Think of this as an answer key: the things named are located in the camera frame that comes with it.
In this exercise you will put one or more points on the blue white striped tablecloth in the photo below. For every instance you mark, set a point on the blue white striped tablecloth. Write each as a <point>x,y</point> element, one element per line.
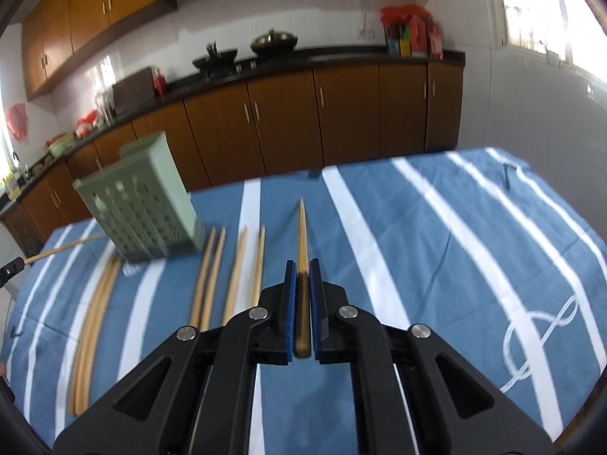
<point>437,304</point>

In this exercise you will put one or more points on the dark wooden chopstick group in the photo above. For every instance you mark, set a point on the dark wooden chopstick group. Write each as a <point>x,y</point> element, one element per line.
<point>198,297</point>

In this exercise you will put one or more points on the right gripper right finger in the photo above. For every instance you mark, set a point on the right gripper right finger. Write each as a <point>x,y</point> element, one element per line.
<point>413,393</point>

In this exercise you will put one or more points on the black kitchen countertop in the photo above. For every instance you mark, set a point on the black kitchen countertop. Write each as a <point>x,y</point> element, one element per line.
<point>326,106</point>

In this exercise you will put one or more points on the green basin on counter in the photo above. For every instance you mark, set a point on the green basin on counter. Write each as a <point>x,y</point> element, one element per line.
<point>59,144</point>

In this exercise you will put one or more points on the black wok left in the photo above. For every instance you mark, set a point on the black wok left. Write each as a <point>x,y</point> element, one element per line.
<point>215,59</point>

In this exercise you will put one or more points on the dark wooden cutting board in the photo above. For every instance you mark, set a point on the dark wooden cutting board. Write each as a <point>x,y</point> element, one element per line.
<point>133,91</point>

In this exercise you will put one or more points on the brown lower kitchen cabinets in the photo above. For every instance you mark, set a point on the brown lower kitchen cabinets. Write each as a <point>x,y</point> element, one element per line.
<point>46,206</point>

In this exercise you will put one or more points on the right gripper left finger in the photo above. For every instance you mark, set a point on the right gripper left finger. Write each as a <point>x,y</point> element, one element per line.
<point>194,393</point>

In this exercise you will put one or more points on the red bag hanging on wall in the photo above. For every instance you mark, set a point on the red bag hanging on wall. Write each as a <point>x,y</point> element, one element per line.
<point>18,122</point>

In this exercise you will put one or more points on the red white bag on counter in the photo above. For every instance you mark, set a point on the red white bag on counter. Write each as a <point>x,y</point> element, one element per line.
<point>87,124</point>

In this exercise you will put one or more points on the red plastic bag on counter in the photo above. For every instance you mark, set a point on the red plastic bag on counter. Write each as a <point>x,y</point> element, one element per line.
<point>411,32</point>

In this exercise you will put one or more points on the green perforated utensil holder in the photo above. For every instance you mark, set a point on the green perforated utensil holder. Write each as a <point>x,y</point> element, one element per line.
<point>141,203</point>

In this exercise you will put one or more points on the black wok with lid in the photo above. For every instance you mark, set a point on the black wok with lid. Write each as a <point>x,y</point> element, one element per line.
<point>274,43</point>

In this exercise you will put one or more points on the red bottle on counter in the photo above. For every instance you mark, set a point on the red bottle on counter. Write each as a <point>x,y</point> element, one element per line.
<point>159,82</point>

